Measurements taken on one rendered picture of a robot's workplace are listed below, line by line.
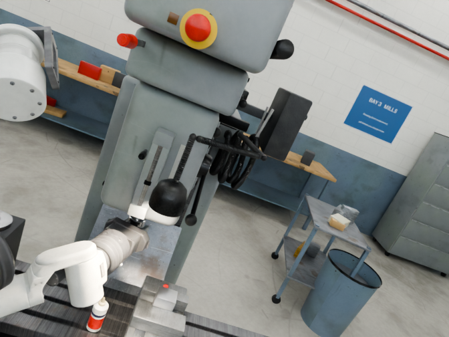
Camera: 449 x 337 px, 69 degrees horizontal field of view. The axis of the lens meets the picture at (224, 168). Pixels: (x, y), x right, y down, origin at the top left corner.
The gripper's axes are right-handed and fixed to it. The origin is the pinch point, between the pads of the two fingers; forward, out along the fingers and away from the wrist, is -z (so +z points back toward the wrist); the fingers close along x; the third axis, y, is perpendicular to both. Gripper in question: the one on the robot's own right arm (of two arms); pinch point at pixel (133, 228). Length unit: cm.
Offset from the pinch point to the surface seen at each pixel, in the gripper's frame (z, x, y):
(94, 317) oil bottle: 7.0, -0.4, 26.3
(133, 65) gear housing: 15.1, 7.0, -42.1
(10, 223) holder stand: 6.6, 31.1, 11.8
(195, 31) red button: 27, -6, -52
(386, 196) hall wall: -493, -243, 41
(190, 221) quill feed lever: 7.7, -14.7, -13.3
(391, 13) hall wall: -457, -104, -205
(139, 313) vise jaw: 4.4, -11.2, 20.7
